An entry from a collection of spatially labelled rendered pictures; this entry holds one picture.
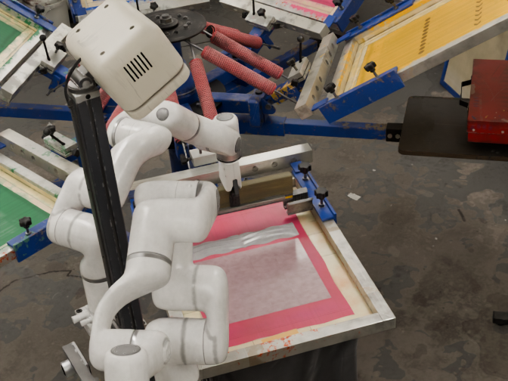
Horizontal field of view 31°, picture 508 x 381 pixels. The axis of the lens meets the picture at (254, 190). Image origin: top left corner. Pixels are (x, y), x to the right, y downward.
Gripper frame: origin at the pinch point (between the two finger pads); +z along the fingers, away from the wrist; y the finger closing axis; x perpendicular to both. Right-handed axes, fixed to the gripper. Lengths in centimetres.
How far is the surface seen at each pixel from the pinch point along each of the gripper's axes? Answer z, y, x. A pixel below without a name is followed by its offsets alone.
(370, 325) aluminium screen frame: 11, 57, 22
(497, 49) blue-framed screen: 64, -173, 191
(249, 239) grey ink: 13.2, 5.5, 2.8
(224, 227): 13.9, -4.7, -2.9
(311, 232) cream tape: 13.8, 8.4, 22.1
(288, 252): 14.0, 15.2, 12.3
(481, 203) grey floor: 108, -102, 147
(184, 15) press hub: -22, -93, 8
